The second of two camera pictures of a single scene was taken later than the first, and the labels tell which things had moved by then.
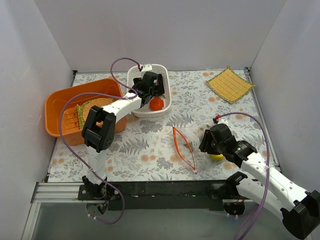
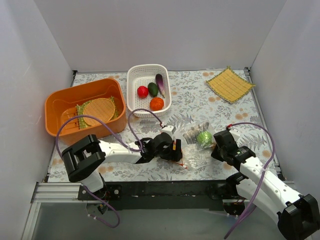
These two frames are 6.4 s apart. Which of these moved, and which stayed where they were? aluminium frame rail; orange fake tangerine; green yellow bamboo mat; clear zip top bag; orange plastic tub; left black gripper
Moved: left black gripper; clear zip top bag
Stayed: orange fake tangerine; orange plastic tub; aluminium frame rail; green yellow bamboo mat
